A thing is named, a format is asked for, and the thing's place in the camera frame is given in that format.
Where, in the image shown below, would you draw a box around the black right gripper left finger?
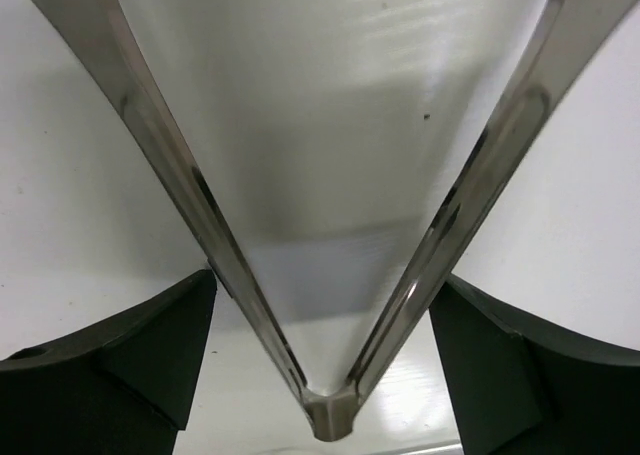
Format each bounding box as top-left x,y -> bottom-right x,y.
1,270 -> 217,454

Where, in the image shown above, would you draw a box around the steel bread tongs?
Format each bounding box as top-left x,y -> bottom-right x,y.
31,0 -> 638,442

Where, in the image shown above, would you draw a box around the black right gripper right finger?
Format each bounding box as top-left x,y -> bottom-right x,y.
429,276 -> 639,454

